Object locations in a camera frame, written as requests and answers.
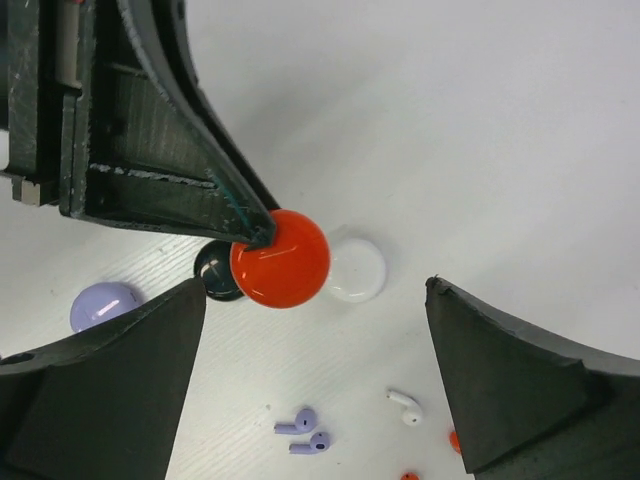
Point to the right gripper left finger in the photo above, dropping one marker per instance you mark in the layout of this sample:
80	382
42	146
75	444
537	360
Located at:
104	403

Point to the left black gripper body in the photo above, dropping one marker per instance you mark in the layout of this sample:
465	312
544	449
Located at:
47	54

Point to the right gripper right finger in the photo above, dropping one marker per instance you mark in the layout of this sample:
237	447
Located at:
527	403

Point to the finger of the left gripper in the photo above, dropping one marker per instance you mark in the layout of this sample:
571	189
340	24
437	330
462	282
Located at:
142	148

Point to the orange earbud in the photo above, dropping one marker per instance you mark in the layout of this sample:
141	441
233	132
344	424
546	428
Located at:
410	475
454	441

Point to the purple earbud charging case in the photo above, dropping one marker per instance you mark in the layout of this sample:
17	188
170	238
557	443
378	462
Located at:
102	302

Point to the white earbud charging case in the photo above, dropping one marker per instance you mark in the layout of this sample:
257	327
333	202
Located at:
358	271

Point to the white earbud lower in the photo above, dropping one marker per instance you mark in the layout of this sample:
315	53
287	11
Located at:
412	414

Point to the purple earbud right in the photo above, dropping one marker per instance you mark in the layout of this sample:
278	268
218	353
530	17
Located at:
318	443

